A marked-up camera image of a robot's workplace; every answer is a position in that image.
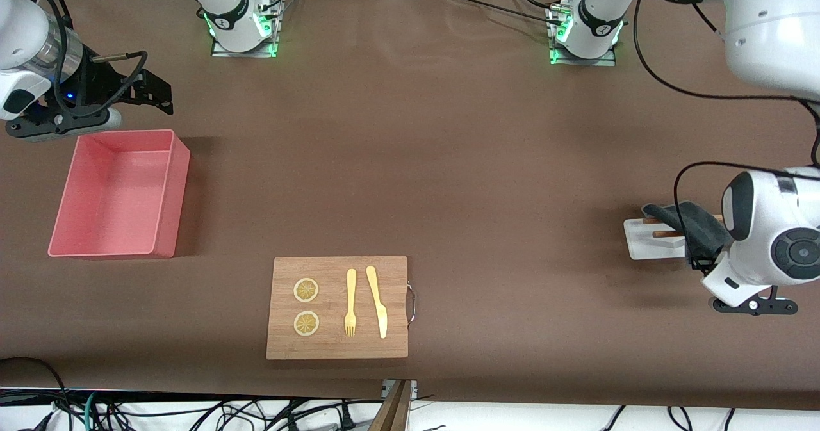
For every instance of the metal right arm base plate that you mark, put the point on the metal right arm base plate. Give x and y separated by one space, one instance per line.
243 54

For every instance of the pink plastic bin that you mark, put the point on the pink plastic bin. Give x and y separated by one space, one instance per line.
115 194

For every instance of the yellow plastic knife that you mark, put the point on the yellow plastic knife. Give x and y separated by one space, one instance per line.
378 303

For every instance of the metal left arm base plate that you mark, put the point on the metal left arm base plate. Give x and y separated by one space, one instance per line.
602 62

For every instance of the lemon slice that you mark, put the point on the lemon slice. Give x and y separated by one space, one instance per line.
306 290
306 323

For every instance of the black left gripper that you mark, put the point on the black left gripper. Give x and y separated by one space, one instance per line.
703 239

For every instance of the dark grey cloth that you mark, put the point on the dark grey cloth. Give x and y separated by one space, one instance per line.
701 232

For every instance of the small metal bracket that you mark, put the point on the small metal bracket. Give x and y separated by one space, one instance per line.
414 389

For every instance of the yellow plastic fork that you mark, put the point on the yellow plastic fork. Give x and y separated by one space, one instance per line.
351 290

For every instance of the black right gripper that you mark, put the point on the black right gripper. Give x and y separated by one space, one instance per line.
101 84

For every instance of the wooden cutting board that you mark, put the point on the wooden cutting board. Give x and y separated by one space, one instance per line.
333 344

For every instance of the white rack base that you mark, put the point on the white rack base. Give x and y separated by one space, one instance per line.
640 246

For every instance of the brown wooden plank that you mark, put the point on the brown wooden plank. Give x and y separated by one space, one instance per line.
394 412

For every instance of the black power plug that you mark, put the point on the black power plug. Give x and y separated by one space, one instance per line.
346 419

